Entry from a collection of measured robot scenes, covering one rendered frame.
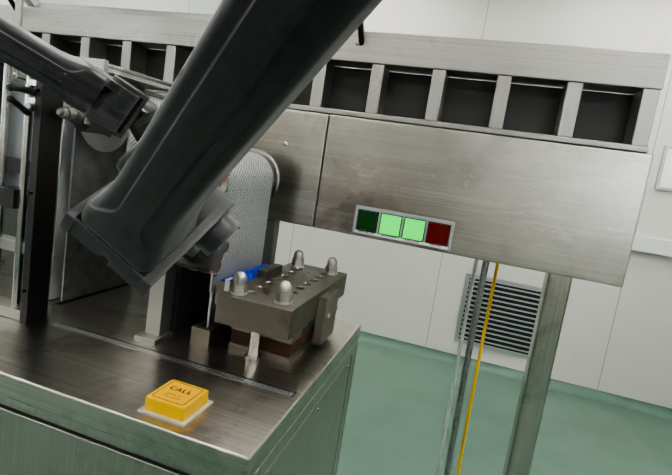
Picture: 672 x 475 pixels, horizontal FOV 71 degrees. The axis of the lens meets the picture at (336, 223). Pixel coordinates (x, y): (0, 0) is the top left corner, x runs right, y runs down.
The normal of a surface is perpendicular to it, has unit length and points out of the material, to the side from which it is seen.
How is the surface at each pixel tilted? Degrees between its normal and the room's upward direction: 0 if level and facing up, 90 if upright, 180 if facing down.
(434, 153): 90
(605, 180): 90
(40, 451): 90
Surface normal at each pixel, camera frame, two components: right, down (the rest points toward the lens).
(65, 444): -0.29, 0.08
